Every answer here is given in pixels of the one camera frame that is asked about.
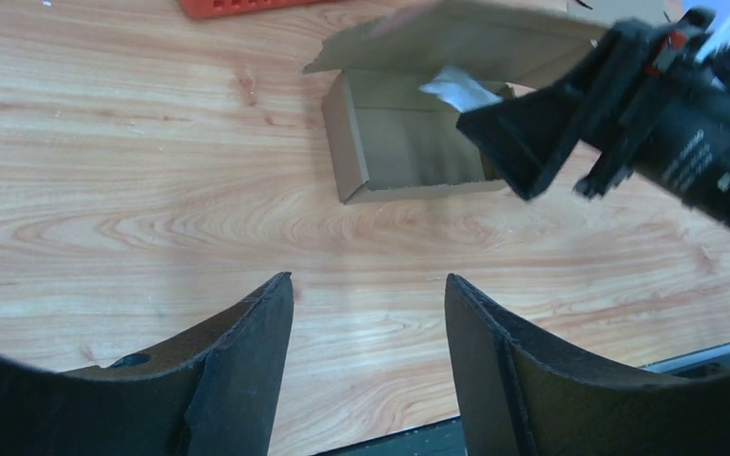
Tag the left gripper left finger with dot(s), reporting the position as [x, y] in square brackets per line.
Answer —
[210, 390]

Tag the red plastic shopping basket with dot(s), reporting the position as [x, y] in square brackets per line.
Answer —
[209, 9]

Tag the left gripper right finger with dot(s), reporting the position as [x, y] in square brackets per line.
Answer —
[522, 390]

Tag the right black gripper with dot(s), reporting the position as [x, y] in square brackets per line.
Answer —
[613, 107]

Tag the small white plastic packet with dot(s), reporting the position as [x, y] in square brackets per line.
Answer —
[455, 87]

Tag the brown cardboard box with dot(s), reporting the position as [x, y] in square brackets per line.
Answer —
[389, 139]

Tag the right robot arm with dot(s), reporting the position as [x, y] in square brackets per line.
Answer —
[688, 152]

